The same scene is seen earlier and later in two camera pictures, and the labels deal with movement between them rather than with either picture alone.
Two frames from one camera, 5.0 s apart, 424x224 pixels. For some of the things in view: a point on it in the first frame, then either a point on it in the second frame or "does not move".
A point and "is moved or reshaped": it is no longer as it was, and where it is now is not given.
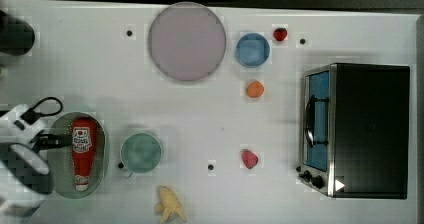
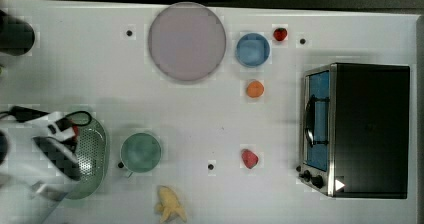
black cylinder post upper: x=16 y=35 does not move
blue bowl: x=252 y=49 does not move
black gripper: x=48 y=140 → x=71 y=143
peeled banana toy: x=169 y=204 does not move
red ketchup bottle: x=83 y=145 is moved or reshaped
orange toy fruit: x=255 y=89 does not move
